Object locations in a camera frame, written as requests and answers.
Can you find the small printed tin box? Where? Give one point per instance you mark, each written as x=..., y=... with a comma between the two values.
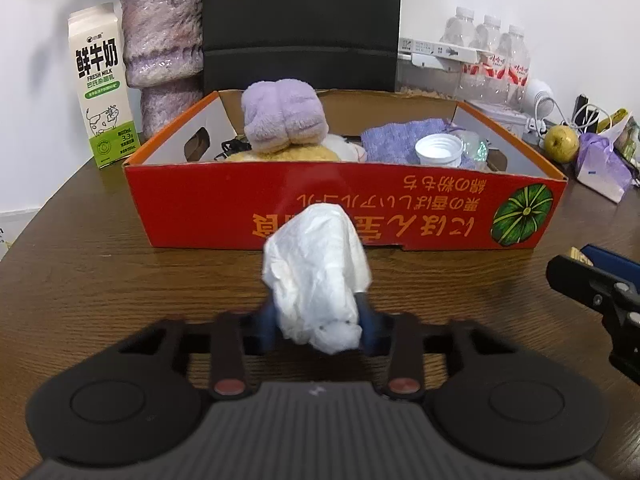
x=505, y=117

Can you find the white green milk carton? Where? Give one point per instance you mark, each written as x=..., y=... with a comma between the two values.
x=100, y=85

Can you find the black paper bag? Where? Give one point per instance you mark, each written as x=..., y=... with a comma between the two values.
x=300, y=20

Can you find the red cardboard box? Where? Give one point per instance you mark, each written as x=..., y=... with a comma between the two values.
x=200, y=210

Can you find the clear plastic bag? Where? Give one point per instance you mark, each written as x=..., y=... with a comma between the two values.
x=476, y=151

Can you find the yellow-green apple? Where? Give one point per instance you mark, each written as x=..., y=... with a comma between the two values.
x=561, y=143

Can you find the clear plastic container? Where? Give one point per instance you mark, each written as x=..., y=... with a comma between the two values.
x=425, y=82

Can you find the yellow white plush sheep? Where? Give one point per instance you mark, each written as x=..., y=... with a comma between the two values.
x=300, y=155

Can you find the white flat carton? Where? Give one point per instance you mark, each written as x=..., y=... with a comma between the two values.
x=430, y=50

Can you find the purple plush toy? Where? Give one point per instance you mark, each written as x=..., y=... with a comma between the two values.
x=285, y=115

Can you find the black power adapter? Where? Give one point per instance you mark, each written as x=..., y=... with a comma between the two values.
x=585, y=110

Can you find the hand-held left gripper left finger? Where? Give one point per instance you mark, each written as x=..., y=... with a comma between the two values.
x=267, y=322

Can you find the yellow green snack packet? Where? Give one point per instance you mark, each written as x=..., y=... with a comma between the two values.
x=625, y=135

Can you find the purple tissue pack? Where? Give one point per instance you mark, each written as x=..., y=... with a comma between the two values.
x=600, y=170

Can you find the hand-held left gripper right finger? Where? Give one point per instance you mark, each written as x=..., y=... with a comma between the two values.
x=372, y=331

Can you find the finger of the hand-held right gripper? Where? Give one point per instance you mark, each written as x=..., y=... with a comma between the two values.
x=615, y=262
x=575, y=277

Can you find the white bottle cap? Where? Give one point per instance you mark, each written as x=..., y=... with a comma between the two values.
x=437, y=152

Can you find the white tissue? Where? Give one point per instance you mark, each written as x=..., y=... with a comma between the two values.
x=315, y=270

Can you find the purple marbled vase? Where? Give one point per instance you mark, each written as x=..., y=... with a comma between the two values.
x=160, y=35

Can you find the purple cloth pouch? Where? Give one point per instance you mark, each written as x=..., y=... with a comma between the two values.
x=395, y=140

